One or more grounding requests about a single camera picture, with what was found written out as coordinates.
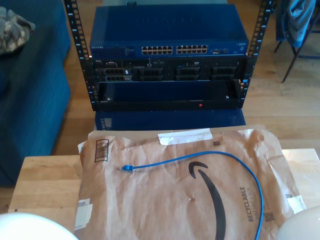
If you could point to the black rack shelf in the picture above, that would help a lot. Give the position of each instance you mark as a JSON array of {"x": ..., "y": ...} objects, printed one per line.
[{"x": 170, "y": 106}]

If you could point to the black rack frame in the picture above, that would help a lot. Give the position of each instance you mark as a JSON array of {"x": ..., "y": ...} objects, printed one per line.
[{"x": 87, "y": 82}]

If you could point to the brown paper mailer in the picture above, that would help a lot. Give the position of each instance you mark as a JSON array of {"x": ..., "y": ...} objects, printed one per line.
[{"x": 150, "y": 195}]

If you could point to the blue-grey jacket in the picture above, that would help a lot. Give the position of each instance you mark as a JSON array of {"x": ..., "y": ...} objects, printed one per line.
[{"x": 297, "y": 22}]

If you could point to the camouflage cloth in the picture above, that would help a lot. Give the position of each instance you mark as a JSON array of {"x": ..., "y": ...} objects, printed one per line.
[{"x": 12, "y": 32}]

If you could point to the blue network switch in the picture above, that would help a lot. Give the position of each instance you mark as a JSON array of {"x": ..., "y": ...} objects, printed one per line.
[{"x": 162, "y": 27}]

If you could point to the blue sofa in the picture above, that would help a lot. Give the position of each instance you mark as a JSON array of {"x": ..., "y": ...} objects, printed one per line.
[{"x": 32, "y": 100}]

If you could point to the dark wooden chair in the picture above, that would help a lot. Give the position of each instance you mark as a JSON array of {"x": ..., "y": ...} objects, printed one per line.
[{"x": 290, "y": 65}]

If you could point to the black rack server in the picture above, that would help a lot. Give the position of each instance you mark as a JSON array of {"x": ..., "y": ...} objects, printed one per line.
[{"x": 170, "y": 65}]

